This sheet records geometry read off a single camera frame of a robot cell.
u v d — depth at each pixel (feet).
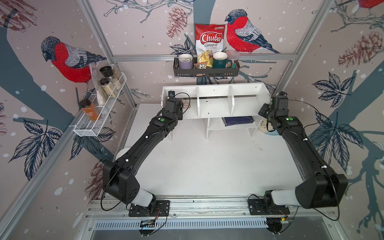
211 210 2.40
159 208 2.39
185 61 2.65
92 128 2.04
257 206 2.40
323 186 1.28
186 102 2.75
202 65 2.79
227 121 3.03
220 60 2.63
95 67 2.61
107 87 2.49
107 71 2.56
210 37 2.55
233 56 2.74
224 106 2.78
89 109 2.16
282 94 2.23
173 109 1.93
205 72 2.86
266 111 2.34
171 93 2.22
